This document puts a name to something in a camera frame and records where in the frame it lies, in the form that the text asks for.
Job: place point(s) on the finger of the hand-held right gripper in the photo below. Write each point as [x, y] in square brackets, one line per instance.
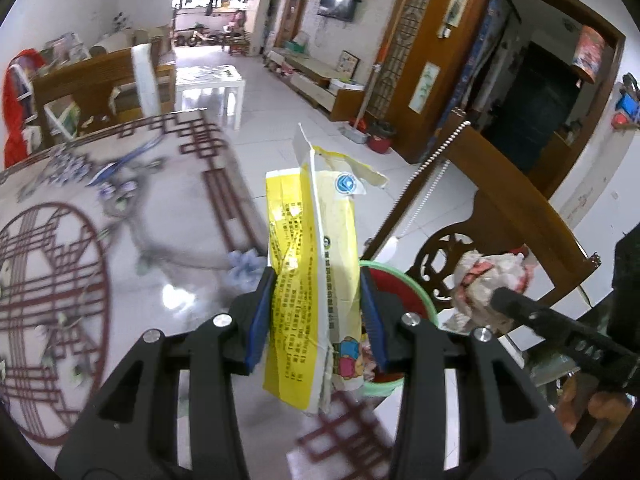
[550, 325]

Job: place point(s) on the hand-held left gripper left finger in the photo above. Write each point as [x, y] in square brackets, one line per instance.
[260, 320]

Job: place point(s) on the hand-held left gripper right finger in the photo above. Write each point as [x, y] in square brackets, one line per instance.
[375, 320]

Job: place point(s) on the green bin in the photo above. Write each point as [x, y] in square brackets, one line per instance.
[400, 287]

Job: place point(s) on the yellow white carton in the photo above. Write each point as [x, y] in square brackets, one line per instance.
[305, 285]

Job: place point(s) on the clear red wrapper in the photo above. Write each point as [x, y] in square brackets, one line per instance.
[480, 280]

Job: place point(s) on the person's right hand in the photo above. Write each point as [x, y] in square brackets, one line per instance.
[595, 405]

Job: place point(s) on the carved wooden chair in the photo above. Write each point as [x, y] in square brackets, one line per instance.
[520, 210]

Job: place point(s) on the red bucket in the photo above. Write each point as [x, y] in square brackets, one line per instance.
[381, 141]

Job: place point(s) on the dark door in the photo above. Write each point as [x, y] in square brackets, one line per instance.
[535, 105]

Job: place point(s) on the red lantern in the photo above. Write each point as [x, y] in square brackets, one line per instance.
[587, 55]

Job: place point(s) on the mop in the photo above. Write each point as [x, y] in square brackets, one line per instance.
[372, 80]

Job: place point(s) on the white coffee table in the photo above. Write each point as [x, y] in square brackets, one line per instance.
[210, 82]

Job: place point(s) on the wooden television cabinet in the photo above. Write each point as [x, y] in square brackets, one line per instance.
[320, 76]

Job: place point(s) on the small framed picture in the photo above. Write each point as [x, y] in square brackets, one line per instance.
[348, 64]

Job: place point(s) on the white board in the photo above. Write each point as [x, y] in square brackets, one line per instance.
[146, 80]

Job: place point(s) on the small bicycle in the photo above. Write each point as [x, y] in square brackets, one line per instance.
[195, 37]

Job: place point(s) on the wooden sofa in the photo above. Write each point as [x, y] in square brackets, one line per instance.
[90, 80]

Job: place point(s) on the white refrigerator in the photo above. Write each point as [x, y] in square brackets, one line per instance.
[257, 25]

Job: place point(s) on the red cloth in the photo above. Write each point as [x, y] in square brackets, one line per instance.
[17, 110]

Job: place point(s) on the blue red wall ornament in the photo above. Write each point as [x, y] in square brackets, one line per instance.
[629, 102]

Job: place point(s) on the green wall scroll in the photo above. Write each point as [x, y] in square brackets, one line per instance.
[424, 87]

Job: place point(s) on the wall television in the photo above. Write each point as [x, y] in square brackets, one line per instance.
[337, 4]

